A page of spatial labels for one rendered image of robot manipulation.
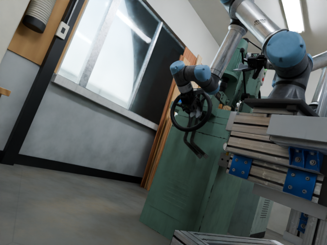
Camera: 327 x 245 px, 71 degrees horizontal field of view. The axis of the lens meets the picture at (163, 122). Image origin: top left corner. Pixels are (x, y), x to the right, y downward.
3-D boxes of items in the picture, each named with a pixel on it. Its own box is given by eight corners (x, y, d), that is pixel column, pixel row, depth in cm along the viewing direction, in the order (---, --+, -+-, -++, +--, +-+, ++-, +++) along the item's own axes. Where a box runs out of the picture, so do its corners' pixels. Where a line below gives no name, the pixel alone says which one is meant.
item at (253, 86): (243, 94, 182) (248, 77, 184) (246, 98, 189) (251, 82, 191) (254, 95, 177) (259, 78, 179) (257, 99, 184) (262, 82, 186)
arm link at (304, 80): (308, 94, 94) (316, 64, 96) (304, 79, 84) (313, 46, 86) (277, 91, 102) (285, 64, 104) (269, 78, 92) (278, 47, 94)
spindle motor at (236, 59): (210, 72, 174) (223, 36, 178) (218, 82, 188) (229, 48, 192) (233, 74, 164) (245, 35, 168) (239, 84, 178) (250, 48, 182)
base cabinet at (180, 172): (137, 220, 160) (170, 125, 170) (177, 218, 206) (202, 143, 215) (191, 254, 133) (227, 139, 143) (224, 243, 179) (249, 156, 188)
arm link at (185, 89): (181, 78, 121) (194, 78, 116) (184, 85, 124) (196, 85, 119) (173, 86, 118) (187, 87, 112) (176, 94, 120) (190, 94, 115)
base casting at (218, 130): (171, 125, 170) (174, 114, 171) (202, 143, 215) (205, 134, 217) (227, 139, 143) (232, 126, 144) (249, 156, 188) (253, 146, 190)
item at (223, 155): (217, 164, 138) (221, 151, 139) (224, 167, 148) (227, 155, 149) (230, 168, 133) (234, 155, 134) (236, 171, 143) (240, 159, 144)
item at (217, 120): (177, 114, 170) (179, 110, 170) (190, 123, 186) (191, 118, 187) (228, 125, 146) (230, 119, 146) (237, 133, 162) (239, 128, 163)
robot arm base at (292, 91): (311, 117, 90) (317, 94, 92) (295, 102, 82) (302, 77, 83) (274, 114, 102) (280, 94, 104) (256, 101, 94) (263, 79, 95)
